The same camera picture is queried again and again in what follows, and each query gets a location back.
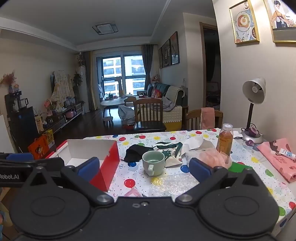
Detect white tissue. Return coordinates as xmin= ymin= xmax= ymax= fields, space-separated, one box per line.
xmin=180 ymin=136 xmax=205 ymax=154

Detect cream and yellow sofa cover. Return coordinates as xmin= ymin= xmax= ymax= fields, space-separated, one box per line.
xmin=162 ymin=105 xmax=183 ymax=131

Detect amber tea bottle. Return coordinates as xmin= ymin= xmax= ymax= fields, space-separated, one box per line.
xmin=216 ymin=123 xmax=233 ymax=158

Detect grey clothing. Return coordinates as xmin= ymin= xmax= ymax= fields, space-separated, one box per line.
xmin=162 ymin=96 xmax=174 ymax=112

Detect green potted plant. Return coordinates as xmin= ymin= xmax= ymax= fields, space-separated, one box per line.
xmin=73 ymin=73 xmax=82 ymax=93

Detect pink flowers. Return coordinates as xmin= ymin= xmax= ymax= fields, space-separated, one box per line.
xmin=44 ymin=100 xmax=58 ymax=116

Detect ceiling air vent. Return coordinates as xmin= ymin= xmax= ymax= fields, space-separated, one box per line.
xmin=92 ymin=22 xmax=119 ymax=35

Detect bubble wrap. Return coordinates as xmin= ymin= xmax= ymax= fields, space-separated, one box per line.
xmin=148 ymin=175 xmax=199 ymax=197

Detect gold framed family picture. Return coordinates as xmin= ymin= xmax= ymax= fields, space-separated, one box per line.
xmin=264 ymin=0 xmax=296 ymax=43

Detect black cloth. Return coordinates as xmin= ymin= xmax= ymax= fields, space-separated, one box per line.
xmin=124 ymin=144 xmax=154 ymax=163

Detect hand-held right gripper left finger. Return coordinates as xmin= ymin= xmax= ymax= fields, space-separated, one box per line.
xmin=20 ymin=157 xmax=115 ymax=207

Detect cream throw blanket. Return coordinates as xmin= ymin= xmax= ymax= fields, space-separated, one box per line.
xmin=165 ymin=86 xmax=184 ymax=105

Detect grey cloth bundle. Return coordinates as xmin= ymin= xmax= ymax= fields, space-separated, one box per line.
xmin=118 ymin=105 xmax=136 ymax=127

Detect white standing air conditioner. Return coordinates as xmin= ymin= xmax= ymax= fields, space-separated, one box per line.
xmin=77 ymin=65 xmax=89 ymax=114

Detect dark green sofa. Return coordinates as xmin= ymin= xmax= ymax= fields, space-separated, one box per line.
xmin=136 ymin=83 xmax=189 ymax=131

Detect wooden chair with dark seat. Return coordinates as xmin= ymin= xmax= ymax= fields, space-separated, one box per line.
xmin=133 ymin=98 xmax=167 ymax=132

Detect pale green mug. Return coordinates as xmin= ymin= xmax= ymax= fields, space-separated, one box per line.
xmin=142 ymin=151 xmax=165 ymax=176

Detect small wooden chair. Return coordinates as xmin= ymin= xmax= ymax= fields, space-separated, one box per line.
xmin=124 ymin=96 xmax=137 ymax=107

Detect gold framed egg toast picture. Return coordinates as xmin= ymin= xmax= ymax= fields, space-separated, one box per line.
xmin=229 ymin=0 xmax=259 ymax=44

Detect large window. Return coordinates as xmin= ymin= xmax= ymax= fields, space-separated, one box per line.
xmin=96 ymin=50 xmax=146 ymax=95

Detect oval wooden coffee table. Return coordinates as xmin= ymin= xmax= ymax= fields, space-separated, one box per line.
xmin=100 ymin=97 xmax=129 ymax=116

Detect green plastic box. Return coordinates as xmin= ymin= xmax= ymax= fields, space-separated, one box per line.
xmin=228 ymin=161 xmax=247 ymax=173

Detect black cabinet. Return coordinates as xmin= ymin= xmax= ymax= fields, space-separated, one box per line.
xmin=5 ymin=93 xmax=44 ymax=153

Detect balloon print tablecloth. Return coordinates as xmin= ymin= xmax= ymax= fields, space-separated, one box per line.
xmin=82 ymin=128 xmax=296 ymax=237

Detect pink knitted cloth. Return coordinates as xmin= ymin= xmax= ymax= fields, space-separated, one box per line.
xmin=185 ymin=148 xmax=233 ymax=169

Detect pink printed bag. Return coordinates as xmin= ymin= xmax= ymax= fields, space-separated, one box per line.
xmin=256 ymin=138 xmax=296 ymax=183

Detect pink printed packet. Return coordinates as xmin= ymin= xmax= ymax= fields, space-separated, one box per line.
xmin=124 ymin=187 xmax=144 ymax=197

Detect cream printed cover cloth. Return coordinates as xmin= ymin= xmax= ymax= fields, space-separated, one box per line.
xmin=51 ymin=70 xmax=75 ymax=109

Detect vase with dried flowers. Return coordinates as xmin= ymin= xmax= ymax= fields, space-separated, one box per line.
xmin=0 ymin=73 xmax=16 ymax=93

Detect dark tv cabinet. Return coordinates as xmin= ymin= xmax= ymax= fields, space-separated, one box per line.
xmin=38 ymin=102 xmax=85 ymax=135

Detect red cardboard box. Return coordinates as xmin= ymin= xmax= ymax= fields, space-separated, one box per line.
xmin=45 ymin=139 xmax=121 ymax=192

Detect wooden giraffe toy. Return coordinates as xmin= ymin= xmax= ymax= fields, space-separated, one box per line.
xmin=115 ymin=76 xmax=125 ymax=98

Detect pink towel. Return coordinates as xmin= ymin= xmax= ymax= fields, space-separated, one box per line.
xmin=200 ymin=107 xmax=216 ymax=130

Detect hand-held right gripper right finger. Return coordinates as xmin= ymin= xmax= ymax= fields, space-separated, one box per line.
xmin=175 ymin=158 xmax=270 ymax=207

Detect yellow box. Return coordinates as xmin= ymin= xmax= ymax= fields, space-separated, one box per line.
xmin=42 ymin=129 xmax=55 ymax=145

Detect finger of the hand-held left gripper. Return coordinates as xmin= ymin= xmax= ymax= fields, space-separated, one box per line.
xmin=0 ymin=152 xmax=37 ymax=166
xmin=25 ymin=158 xmax=65 ymax=169

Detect white towel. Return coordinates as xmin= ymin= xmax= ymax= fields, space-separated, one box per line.
xmin=186 ymin=140 xmax=216 ymax=160

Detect grey desk lamp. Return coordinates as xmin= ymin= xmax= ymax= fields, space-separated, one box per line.
xmin=240 ymin=77 xmax=266 ymax=145

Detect orange gift bag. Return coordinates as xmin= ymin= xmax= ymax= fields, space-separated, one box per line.
xmin=28 ymin=135 xmax=50 ymax=160

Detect white tube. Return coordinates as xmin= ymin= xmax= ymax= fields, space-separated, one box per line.
xmin=278 ymin=148 xmax=296 ymax=160

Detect grey curtain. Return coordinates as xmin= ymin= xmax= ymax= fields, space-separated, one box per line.
xmin=141 ymin=44 xmax=154 ymax=93
xmin=82 ymin=51 xmax=97 ymax=112

